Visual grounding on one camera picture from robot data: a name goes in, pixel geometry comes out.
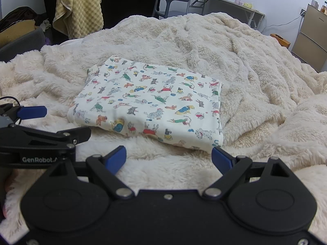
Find dark brown cloth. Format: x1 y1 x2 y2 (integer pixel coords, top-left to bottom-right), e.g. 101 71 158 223
0 6 41 32

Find refrigerator power cable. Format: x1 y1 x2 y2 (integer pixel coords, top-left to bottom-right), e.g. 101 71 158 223
263 14 304 30

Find beige refrigerator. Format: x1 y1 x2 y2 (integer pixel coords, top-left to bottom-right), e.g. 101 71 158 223
291 4 327 73

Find dog print cream garment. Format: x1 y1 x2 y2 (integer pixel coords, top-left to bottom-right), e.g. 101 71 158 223
67 55 224 150

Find yellow checkered towel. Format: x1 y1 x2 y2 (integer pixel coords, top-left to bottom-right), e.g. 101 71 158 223
53 0 104 40

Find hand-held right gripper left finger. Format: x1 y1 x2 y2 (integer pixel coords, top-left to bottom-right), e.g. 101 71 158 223
38 145 134 199

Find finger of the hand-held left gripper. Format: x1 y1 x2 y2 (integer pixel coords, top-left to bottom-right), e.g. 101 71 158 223
0 126 92 148
0 103 48 128

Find grey fabric chair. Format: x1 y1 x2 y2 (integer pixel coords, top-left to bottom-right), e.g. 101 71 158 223
0 28 45 63

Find orange box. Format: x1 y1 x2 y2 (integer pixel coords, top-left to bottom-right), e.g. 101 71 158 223
270 33 291 49

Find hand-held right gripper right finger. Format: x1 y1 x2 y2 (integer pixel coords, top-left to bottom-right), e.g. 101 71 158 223
203 146 299 200

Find black hanging clothes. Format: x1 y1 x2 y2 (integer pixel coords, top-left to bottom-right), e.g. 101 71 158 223
36 0 164 30

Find cream fluffy blanket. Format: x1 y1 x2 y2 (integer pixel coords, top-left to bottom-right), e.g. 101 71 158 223
0 12 327 245

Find grey folding table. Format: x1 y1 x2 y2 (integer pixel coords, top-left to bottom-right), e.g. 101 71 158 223
186 0 266 30

